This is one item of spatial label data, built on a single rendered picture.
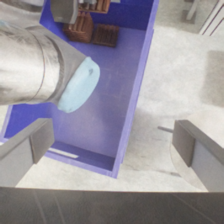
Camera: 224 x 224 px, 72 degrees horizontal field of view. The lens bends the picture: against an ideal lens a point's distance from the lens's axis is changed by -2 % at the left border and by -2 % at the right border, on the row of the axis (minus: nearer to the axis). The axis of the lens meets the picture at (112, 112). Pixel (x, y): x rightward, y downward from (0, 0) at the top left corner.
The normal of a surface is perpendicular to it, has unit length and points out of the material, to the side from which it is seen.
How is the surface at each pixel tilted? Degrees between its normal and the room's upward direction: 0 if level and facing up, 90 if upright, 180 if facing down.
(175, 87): 0
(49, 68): 80
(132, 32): 0
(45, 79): 87
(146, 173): 0
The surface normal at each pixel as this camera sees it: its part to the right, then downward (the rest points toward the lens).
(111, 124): -0.14, -0.11
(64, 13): -0.25, 0.46
